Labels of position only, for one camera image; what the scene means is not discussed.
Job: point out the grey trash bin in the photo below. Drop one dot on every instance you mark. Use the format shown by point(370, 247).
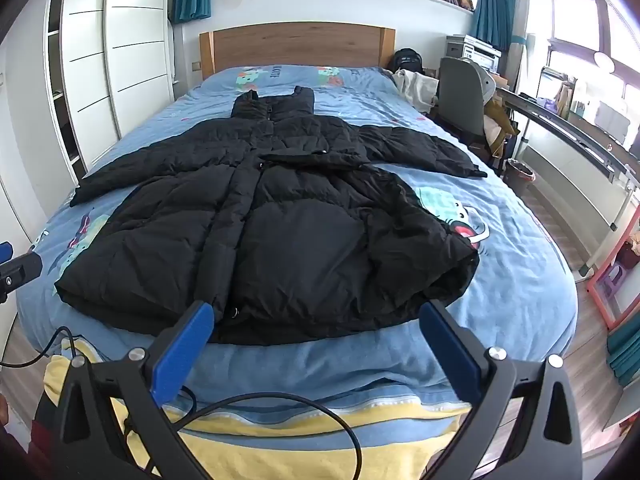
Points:
point(517, 177)

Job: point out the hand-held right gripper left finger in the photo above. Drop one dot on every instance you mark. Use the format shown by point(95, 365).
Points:
point(185, 345)

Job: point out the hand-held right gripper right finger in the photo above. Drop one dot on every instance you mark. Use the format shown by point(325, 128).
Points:
point(447, 345)

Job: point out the black backpack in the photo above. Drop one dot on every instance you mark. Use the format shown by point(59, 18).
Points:
point(407, 60)

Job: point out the long grey desk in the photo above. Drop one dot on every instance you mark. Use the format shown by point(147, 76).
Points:
point(570, 130)

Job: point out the black puffer coat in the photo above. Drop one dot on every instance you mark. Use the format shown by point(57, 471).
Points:
point(300, 220)

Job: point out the bed with blue printed sheet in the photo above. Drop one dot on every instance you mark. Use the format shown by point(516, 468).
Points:
point(500, 270)

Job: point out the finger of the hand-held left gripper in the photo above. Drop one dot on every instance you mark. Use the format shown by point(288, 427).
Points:
point(20, 267)

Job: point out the yellow garment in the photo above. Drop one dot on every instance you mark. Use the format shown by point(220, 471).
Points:
point(500, 130)

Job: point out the white cloth pile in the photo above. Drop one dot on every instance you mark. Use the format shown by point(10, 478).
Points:
point(417, 90)

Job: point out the white printer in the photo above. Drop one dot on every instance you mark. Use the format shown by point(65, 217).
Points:
point(472, 50)

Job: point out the pink framed mirror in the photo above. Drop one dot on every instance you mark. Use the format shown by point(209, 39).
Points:
point(597, 290)

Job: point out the white wardrobe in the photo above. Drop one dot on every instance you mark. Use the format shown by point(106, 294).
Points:
point(135, 60)

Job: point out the grey office chair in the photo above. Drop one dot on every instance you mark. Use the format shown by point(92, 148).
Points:
point(460, 97)

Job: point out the wooden headboard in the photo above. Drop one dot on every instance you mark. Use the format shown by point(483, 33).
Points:
point(300, 45)

